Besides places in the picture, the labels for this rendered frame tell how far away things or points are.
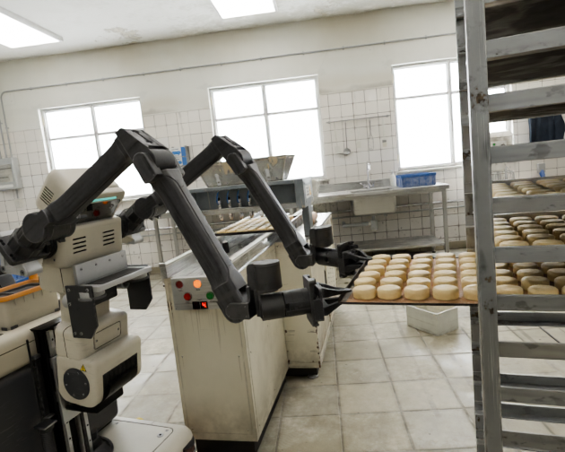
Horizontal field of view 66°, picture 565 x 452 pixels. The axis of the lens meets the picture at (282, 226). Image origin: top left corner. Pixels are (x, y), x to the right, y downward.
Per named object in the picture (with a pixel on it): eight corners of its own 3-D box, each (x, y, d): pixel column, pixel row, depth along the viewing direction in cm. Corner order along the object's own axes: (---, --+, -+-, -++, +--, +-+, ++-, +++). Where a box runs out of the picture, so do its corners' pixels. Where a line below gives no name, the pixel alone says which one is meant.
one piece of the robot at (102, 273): (60, 338, 131) (48, 268, 128) (123, 308, 157) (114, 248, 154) (102, 341, 126) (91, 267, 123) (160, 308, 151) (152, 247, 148)
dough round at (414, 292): (432, 294, 92) (431, 284, 92) (425, 301, 88) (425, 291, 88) (408, 292, 95) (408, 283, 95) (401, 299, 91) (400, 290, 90)
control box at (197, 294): (178, 308, 188) (173, 276, 187) (230, 306, 183) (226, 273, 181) (174, 310, 185) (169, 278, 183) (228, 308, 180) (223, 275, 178)
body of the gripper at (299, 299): (314, 317, 100) (282, 322, 98) (310, 273, 98) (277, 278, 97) (321, 325, 93) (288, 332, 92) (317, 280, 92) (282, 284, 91)
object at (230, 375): (236, 380, 266) (217, 236, 254) (291, 381, 258) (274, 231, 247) (187, 456, 198) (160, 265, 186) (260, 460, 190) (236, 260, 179)
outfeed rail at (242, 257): (304, 214, 371) (303, 206, 370) (308, 213, 370) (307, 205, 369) (225, 275, 177) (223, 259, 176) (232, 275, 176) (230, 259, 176)
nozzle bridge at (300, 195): (208, 238, 290) (202, 186, 286) (317, 230, 274) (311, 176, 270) (187, 247, 258) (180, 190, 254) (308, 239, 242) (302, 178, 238)
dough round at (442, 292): (430, 300, 88) (430, 291, 88) (435, 292, 93) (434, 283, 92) (457, 301, 86) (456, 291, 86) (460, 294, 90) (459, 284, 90)
